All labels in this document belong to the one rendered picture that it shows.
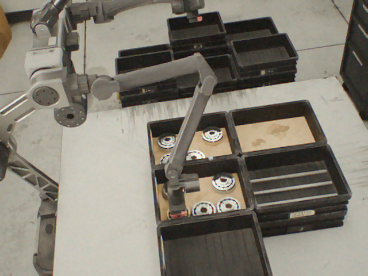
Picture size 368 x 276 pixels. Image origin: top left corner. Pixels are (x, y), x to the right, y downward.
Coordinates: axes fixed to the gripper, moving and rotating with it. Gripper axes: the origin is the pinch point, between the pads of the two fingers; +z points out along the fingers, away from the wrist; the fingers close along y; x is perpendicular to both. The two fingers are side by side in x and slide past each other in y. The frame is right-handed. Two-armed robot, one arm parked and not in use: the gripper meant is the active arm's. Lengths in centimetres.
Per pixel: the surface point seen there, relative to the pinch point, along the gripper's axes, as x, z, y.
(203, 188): -12.5, 4.2, 13.7
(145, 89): 10, 37, 126
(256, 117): -45, 1, 50
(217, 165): -20.0, -2.8, 20.2
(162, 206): 6.5, 4.3, 7.2
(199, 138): -15.2, 4.7, 44.7
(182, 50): -19, 41, 167
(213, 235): -12.9, 3.9, -10.8
